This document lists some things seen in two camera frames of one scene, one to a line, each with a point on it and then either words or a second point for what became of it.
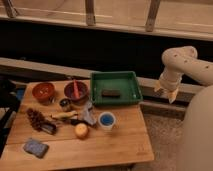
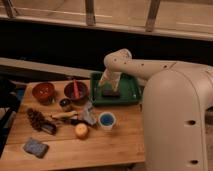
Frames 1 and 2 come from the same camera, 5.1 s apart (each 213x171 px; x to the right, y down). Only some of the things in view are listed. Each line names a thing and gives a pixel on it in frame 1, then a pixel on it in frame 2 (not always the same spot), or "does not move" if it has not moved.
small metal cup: x=64 y=102 does not move
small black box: x=49 y=127 does not move
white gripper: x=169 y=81 -> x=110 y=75
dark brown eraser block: x=110 y=93 does not move
